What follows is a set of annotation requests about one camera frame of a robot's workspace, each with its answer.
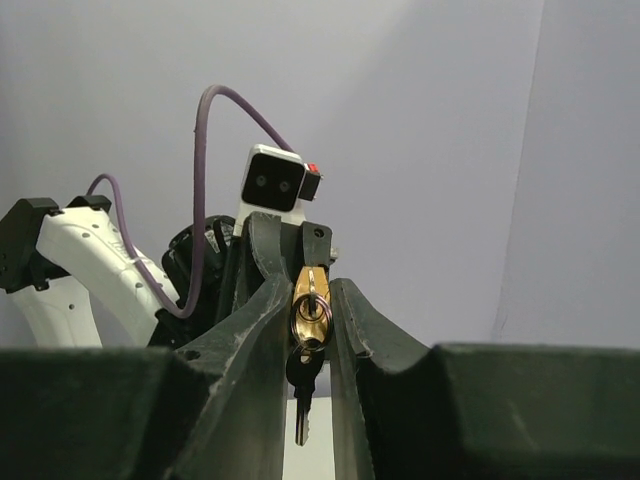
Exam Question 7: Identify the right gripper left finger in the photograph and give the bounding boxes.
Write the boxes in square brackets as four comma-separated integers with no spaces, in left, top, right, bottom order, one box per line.
[1,275,292,479]

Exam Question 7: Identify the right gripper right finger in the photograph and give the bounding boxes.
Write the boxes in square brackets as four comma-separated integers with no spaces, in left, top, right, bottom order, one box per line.
[330,279,639,479]

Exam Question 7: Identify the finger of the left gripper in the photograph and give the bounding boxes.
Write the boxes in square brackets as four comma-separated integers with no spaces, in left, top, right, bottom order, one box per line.
[300,222,332,273]
[234,212,299,310]

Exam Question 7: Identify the brass padlock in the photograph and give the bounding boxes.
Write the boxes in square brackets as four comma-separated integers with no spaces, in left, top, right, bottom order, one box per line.
[289,266,333,352]

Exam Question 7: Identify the padlock keys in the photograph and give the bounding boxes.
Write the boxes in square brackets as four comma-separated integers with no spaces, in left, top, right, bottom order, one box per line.
[285,292,335,447]

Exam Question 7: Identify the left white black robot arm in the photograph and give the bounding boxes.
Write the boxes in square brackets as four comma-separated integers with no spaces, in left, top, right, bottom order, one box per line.
[1,195,333,351]

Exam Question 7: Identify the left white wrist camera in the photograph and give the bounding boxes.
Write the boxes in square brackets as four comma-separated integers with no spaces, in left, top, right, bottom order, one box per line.
[233,144,323,237]

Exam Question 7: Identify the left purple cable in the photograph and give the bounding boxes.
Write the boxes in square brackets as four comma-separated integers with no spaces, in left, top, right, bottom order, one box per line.
[87,84,296,320]

